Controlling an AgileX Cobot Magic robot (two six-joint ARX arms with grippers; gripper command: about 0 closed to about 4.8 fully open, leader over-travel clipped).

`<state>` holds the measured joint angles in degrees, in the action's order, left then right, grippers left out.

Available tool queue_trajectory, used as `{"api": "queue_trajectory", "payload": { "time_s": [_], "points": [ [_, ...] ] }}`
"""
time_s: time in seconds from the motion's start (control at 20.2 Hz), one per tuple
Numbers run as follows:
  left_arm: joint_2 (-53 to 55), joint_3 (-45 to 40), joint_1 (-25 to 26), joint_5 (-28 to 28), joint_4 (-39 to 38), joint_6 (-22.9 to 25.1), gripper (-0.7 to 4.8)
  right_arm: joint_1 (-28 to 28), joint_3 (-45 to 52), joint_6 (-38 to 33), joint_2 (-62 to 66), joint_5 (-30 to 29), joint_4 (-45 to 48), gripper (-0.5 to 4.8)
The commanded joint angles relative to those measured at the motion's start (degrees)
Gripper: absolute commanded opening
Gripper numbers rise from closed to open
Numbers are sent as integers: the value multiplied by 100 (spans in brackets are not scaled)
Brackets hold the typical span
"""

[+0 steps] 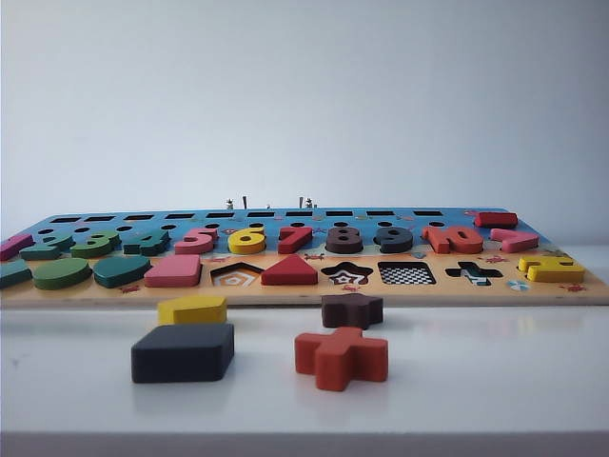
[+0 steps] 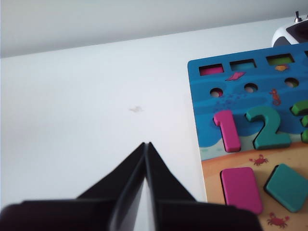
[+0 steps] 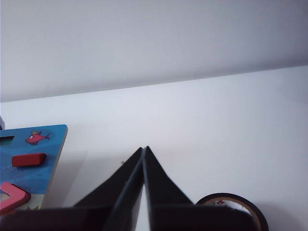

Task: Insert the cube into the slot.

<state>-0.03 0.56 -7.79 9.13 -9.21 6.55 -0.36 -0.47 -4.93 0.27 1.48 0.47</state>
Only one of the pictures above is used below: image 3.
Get black tape roll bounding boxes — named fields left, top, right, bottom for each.
left=195, top=192, right=269, bottom=231

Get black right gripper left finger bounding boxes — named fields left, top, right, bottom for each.
left=72, top=147, right=144, bottom=231

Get red minus sign piece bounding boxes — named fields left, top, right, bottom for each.
left=12, top=152, right=47, bottom=167

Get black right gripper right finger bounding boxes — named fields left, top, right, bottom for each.
left=143, top=145, right=196, bottom=231

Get wooden shape puzzle board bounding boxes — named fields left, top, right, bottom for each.
left=0, top=124, right=68, bottom=212

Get pink angle sign piece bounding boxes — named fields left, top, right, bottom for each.
left=0, top=181, right=31, bottom=215

